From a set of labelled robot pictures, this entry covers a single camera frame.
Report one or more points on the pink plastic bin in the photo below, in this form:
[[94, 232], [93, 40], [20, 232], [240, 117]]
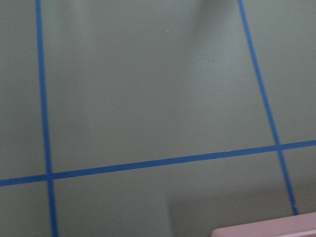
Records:
[[303, 225]]

